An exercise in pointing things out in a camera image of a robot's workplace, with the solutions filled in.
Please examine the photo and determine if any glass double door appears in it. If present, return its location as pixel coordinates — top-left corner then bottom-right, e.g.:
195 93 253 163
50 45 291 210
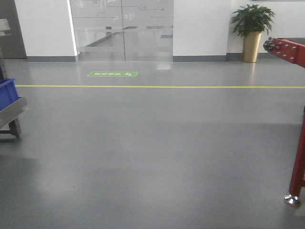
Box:
70 0 174 61

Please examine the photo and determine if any gold plant pot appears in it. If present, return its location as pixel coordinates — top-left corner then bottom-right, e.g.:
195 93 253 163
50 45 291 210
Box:
242 31 263 63

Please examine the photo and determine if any potted green plant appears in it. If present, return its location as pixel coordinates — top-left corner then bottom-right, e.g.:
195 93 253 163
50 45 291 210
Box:
231 4 276 37

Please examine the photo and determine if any blue plastic bin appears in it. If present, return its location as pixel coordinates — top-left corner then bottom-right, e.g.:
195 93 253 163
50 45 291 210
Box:
0 78 19 110

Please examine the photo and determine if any red metal frame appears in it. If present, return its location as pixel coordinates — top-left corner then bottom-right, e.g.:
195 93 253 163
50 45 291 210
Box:
263 37 305 208

